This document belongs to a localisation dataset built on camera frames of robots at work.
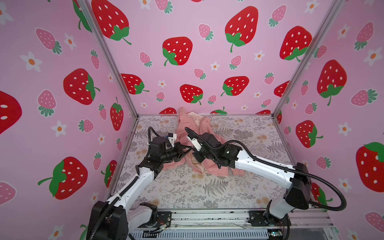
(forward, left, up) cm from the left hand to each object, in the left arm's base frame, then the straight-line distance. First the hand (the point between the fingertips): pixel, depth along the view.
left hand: (192, 147), depth 76 cm
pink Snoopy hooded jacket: (+32, -4, -18) cm, 37 cm away
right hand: (0, 0, 0) cm, 0 cm away
